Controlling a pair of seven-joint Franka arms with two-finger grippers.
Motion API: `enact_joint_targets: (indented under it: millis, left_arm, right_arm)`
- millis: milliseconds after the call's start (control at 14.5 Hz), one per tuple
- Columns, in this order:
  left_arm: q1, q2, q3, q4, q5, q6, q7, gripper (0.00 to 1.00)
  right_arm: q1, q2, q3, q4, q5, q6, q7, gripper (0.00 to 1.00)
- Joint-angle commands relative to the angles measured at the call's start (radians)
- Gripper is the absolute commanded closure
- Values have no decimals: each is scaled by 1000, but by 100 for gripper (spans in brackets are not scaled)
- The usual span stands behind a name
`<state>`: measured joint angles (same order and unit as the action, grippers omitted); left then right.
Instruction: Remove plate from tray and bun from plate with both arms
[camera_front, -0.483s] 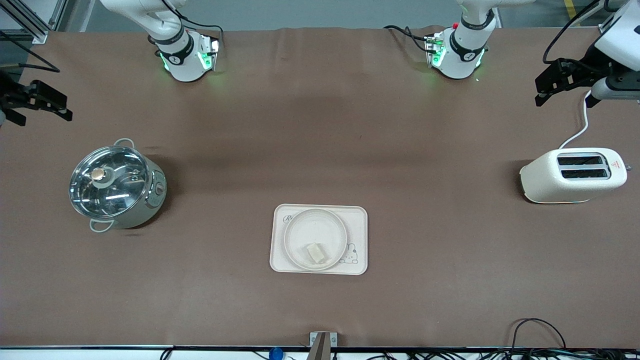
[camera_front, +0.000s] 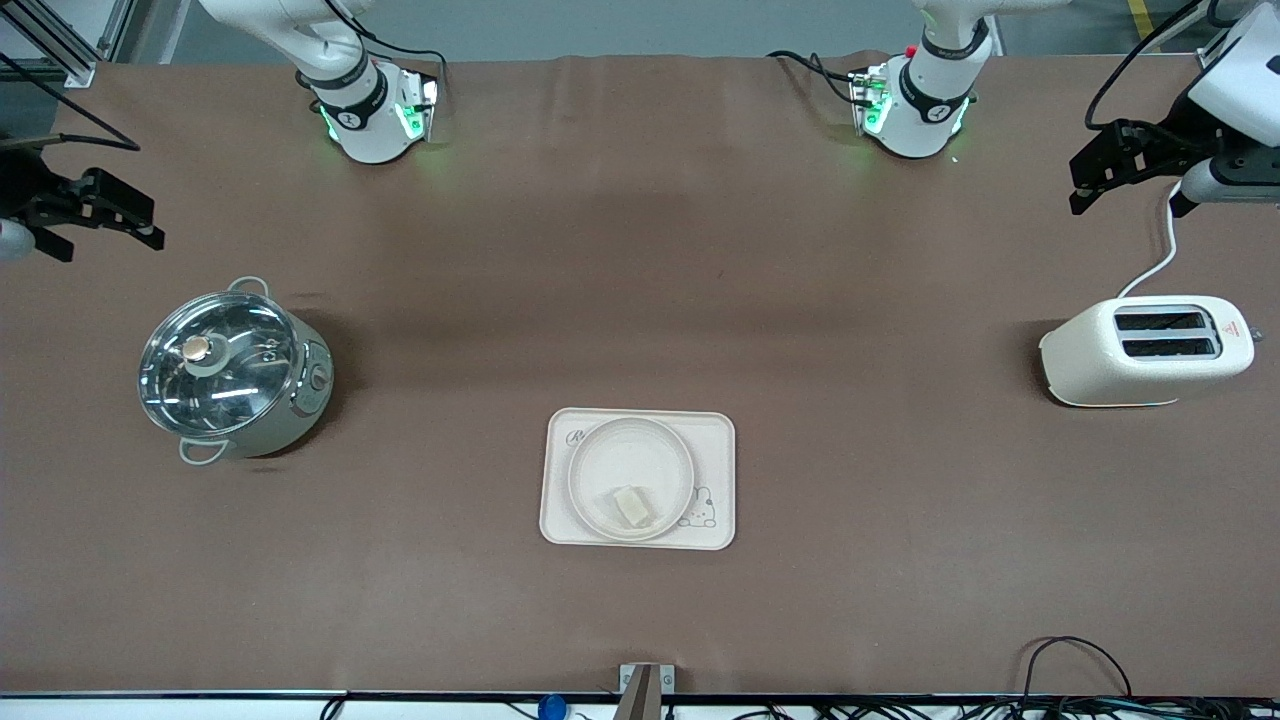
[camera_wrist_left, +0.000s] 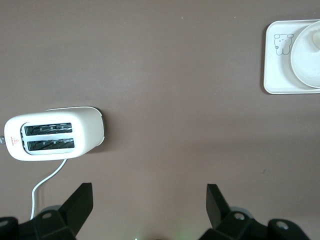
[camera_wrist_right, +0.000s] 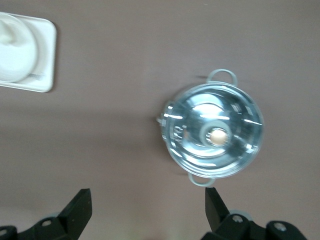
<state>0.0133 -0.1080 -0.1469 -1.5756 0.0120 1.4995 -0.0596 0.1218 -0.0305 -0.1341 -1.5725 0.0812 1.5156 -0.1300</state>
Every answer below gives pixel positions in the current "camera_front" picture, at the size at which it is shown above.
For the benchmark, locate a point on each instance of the pale steamed bun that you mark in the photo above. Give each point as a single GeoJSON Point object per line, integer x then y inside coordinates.
{"type": "Point", "coordinates": [633, 506]}

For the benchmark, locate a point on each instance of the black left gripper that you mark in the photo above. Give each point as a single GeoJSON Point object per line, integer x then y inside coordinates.
{"type": "Point", "coordinates": [1176, 139]}

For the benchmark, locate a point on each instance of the white round plate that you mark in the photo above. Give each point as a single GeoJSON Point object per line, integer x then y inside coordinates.
{"type": "Point", "coordinates": [625, 455]}

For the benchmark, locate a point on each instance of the metal table edge bracket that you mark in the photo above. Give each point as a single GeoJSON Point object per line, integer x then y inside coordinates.
{"type": "Point", "coordinates": [645, 690]}

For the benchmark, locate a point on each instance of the cream two-slot toaster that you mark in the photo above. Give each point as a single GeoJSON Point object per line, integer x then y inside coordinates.
{"type": "Point", "coordinates": [1120, 375]}

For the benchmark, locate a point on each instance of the aluminium frame profile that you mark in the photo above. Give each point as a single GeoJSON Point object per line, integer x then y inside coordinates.
{"type": "Point", "coordinates": [70, 60]}

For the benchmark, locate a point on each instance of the cream rabbit print tray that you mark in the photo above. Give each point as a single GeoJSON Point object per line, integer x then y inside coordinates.
{"type": "Point", "coordinates": [715, 450]}

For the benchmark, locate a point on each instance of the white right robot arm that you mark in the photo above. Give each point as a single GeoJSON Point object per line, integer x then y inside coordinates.
{"type": "Point", "coordinates": [355, 120]}

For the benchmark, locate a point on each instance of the glass pot lid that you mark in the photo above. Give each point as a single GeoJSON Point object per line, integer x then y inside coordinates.
{"type": "Point", "coordinates": [220, 365]}

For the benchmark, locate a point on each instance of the cream electric cooking pot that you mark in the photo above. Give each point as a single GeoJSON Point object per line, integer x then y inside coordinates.
{"type": "Point", "coordinates": [300, 405]}

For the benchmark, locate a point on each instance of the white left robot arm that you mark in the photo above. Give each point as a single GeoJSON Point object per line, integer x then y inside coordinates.
{"type": "Point", "coordinates": [925, 100]}

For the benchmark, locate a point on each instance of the blue round knob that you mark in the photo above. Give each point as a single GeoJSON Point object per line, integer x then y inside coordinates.
{"type": "Point", "coordinates": [551, 708]}

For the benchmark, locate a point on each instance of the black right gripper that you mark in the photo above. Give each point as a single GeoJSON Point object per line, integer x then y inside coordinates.
{"type": "Point", "coordinates": [22, 182]}

